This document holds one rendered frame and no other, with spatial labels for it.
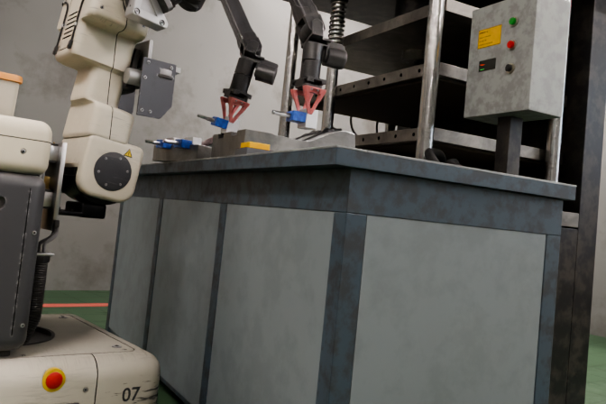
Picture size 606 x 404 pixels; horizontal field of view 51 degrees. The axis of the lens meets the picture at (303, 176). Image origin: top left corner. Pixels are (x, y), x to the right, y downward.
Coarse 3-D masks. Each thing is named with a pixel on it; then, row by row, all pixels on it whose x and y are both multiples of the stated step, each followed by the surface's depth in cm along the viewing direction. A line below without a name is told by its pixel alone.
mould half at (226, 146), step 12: (228, 132) 193; (240, 132) 185; (252, 132) 183; (264, 132) 185; (336, 132) 196; (348, 132) 199; (216, 144) 200; (228, 144) 192; (240, 144) 184; (276, 144) 186; (288, 144) 188; (300, 144) 190; (312, 144) 192; (324, 144) 194; (336, 144) 196; (348, 144) 198; (216, 156) 199
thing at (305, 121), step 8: (272, 112) 175; (280, 112) 176; (288, 112) 179; (296, 112) 176; (304, 112) 179; (288, 120) 178; (296, 120) 176; (304, 120) 177; (312, 120) 178; (304, 128) 180; (312, 128) 178
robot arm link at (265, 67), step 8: (248, 48) 199; (256, 48) 200; (248, 56) 200; (256, 56) 200; (256, 64) 202; (264, 64) 198; (272, 64) 200; (256, 72) 197; (264, 72) 197; (272, 72) 197; (264, 80) 198; (272, 80) 197
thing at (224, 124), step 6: (198, 114) 194; (210, 120) 196; (216, 120) 195; (222, 120) 196; (228, 120) 197; (240, 120) 198; (216, 126) 200; (222, 126) 196; (228, 126) 197; (234, 126) 198; (222, 132) 199; (234, 132) 198
